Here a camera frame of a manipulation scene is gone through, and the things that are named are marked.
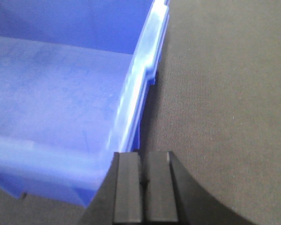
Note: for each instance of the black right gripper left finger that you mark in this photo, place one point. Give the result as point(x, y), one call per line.
point(119, 198)

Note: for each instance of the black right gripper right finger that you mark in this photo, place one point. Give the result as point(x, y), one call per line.
point(174, 197)

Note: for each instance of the blue plastic bin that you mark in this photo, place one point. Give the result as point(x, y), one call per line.
point(74, 75)

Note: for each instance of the grey fabric mat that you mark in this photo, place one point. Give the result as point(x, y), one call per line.
point(216, 102)

